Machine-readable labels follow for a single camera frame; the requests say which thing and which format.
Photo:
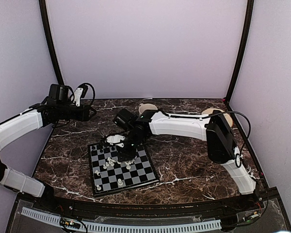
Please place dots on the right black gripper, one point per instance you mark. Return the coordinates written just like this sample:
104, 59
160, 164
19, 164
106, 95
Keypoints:
129, 155

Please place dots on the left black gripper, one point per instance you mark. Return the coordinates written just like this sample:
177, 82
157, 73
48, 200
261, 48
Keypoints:
83, 116

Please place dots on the black grey chessboard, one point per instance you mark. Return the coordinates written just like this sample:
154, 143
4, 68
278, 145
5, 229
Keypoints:
105, 160

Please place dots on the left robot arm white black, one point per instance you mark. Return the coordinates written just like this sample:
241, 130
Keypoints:
15, 132

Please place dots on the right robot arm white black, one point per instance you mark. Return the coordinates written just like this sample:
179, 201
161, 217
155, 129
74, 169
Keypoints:
213, 129

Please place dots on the cream floral mug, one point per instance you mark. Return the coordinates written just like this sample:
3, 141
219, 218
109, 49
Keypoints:
146, 106

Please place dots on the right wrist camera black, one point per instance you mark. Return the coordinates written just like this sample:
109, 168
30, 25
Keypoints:
125, 119

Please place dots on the black front rail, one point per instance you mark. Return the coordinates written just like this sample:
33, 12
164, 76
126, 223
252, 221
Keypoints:
161, 200

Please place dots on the white slotted cable duct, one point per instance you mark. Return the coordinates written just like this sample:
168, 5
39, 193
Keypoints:
120, 225

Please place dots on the left black frame post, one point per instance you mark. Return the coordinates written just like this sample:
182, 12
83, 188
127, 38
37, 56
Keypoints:
50, 42

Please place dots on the black frame post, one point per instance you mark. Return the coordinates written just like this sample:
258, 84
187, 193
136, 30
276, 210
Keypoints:
50, 42
241, 50

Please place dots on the right black frame post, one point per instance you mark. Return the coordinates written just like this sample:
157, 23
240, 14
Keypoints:
241, 50

